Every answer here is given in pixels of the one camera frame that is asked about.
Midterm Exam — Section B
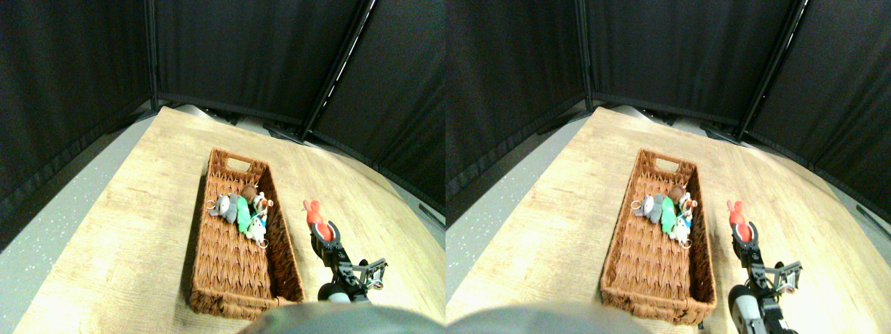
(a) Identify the red toy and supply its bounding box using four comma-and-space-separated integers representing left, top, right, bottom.
726, 200, 756, 243
303, 199, 335, 241

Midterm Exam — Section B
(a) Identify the white toy with blue hat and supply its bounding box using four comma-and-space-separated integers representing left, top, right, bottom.
670, 212, 694, 249
245, 212, 269, 249

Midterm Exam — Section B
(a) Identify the green toy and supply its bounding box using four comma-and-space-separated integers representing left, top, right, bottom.
235, 197, 253, 235
660, 197, 677, 235

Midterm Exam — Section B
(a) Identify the grey mouse toy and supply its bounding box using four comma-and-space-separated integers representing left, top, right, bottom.
631, 193, 664, 225
206, 193, 239, 223

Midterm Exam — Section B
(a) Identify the curtain stand foot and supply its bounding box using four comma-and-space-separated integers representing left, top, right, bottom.
263, 122, 305, 143
855, 204, 891, 234
700, 123, 742, 145
418, 203, 446, 230

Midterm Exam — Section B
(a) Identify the brown wicker basket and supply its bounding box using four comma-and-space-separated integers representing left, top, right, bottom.
600, 148, 718, 326
188, 148, 306, 319

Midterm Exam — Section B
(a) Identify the curtain stand pole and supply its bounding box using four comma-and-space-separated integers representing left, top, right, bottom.
143, 0, 159, 112
299, 0, 380, 140
575, 0, 594, 112
736, 0, 812, 140

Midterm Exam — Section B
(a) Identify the black bracket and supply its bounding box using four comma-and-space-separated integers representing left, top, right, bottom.
355, 258, 388, 289

